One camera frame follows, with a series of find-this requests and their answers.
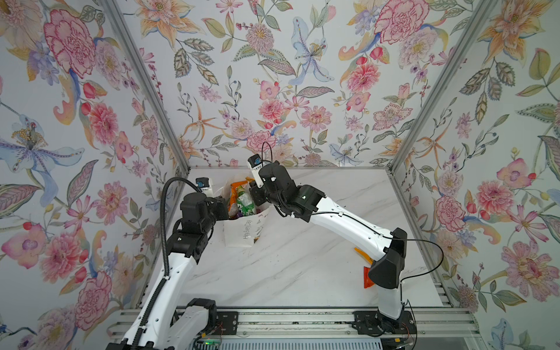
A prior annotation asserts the orange Fox's fruits candy bag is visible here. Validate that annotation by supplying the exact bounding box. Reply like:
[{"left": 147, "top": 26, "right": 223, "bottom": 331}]
[{"left": 228, "top": 177, "right": 257, "bottom": 220}]

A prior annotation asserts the green Fox's spring tea bag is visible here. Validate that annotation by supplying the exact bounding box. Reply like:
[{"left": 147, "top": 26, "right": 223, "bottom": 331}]
[{"left": 236, "top": 186, "right": 257, "bottom": 217}]

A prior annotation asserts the white paper gift bag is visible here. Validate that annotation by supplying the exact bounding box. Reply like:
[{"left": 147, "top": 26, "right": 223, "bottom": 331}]
[{"left": 217, "top": 171, "right": 271, "bottom": 248}]

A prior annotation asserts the yellow orange biscuit packet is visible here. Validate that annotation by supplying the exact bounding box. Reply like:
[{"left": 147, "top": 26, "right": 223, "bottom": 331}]
[{"left": 354, "top": 247, "right": 374, "bottom": 265}]

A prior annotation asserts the red orange snack packet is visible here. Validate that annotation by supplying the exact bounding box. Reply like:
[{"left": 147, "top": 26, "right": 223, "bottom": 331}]
[{"left": 363, "top": 266, "right": 375, "bottom": 289}]

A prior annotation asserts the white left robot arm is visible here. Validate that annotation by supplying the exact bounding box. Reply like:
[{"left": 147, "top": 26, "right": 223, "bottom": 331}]
[{"left": 106, "top": 192, "right": 228, "bottom": 349}]

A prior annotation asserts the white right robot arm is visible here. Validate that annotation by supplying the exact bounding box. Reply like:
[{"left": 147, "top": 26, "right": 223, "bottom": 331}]
[{"left": 247, "top": 154, "right": 408, "bottom": 335}]

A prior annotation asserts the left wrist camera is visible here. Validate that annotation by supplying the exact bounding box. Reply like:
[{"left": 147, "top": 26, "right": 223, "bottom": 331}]
[{"left": 195, "top": 177, "right": 214, "bottom": 197}]

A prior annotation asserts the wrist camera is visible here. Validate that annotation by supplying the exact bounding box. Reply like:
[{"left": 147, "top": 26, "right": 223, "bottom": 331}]
[
  {"left": 247, "top": 154, "right": 263, "bottom": 188},
  {"left": 195, "top": 177, "right": 214, "bottom": 197}
]

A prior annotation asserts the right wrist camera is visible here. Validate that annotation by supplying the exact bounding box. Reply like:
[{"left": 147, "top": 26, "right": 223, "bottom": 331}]
[{"left": 247, "top": 154, "right": 263, "bottom": 188}]

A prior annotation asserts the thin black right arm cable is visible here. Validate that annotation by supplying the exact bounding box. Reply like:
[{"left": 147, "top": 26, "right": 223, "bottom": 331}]
[{"left": 260, "top": 141, "right": 445, "bottom": 350}]

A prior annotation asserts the black corrugated cable conduit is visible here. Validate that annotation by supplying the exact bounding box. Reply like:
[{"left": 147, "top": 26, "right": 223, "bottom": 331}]
[{"left": 128, "top": 176, "right": 203, "bottom": 350}]

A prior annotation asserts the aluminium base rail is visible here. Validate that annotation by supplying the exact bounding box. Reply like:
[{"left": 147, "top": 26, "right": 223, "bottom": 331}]
[{"left": 109, "top": 300, "right": 485, "bottom": 349}]

